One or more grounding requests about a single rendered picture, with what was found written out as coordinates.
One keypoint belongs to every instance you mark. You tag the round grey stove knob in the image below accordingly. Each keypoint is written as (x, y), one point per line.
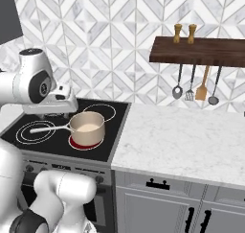
(29, 168)
(100, 179)

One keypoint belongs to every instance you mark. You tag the dark grey range hood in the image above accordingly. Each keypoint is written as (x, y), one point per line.
(9, 13)

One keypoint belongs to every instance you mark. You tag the hanging metal skimmer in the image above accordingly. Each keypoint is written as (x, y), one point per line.
(213, 99)

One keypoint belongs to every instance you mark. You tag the black glass-top stove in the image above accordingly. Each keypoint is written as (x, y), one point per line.
(57, 141)

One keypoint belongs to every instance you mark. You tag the hanging metal slotted spatula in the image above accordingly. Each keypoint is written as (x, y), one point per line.
(190, 94)

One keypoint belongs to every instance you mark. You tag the hanging metal spoon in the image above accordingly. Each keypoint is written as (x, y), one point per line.
(177, 91)

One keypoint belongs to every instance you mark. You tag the hanging wooden spatula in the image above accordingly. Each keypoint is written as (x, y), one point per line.
(202, 91)

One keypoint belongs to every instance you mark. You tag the grey drawer front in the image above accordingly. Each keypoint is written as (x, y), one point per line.
(226, 195)
(134, 182)

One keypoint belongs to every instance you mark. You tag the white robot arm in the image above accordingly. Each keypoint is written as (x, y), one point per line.
(32, 77)

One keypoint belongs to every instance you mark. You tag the dark wooden wall shelf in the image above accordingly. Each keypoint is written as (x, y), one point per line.
(197, 51)

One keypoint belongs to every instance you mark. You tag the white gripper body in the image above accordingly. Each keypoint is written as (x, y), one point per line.
(54, 106)

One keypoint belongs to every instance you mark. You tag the oven door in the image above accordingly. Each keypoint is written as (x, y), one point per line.
(102, 208)

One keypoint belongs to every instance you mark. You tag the grey cupboard door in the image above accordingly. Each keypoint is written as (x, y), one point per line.
(228, 221)
(150, 214)

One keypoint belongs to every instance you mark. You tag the wooden pepper mill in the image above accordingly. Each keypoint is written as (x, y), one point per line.
(192, 33)
(177, 33)

